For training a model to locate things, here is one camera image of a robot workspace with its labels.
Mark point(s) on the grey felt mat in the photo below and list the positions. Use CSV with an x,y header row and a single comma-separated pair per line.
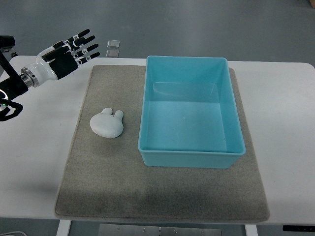
x,y
106,179

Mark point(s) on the white table leg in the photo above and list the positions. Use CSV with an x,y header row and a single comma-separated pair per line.
x,y
63,228
251,230

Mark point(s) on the blue plastic box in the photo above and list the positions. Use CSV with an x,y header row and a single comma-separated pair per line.
x,y
189,114

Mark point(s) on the white table leg left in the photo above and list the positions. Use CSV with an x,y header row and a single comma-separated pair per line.
x,y
63,228

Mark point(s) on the white bunny toy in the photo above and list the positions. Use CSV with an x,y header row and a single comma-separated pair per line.
x,y
106,124

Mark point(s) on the black table control panel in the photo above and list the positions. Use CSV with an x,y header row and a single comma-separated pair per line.
x,y
298,228

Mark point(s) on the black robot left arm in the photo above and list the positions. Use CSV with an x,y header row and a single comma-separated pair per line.
x,y
13,86

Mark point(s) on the black white robotic left hand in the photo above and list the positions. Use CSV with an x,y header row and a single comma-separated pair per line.
x,y
59,60

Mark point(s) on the metal table base plate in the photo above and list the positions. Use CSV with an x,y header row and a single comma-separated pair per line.
x,y
135,230

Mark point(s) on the white table leg right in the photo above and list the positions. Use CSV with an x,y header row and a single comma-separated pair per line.
x,y
251,230

